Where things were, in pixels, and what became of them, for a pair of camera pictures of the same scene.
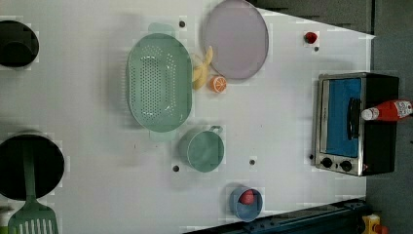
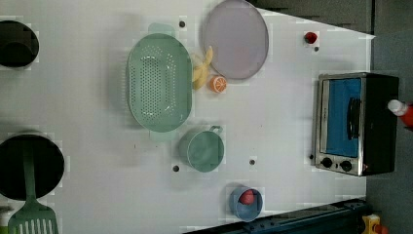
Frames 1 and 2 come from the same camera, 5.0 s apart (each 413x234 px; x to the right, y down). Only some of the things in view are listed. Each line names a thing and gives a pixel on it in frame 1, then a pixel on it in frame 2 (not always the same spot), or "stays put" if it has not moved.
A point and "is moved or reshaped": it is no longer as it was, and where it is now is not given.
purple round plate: x=238 y=33 stays put
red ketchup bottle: x=390 y=110 is moved or reshaped
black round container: x=18 y=44 stays put
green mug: x=203 y=149 stays put
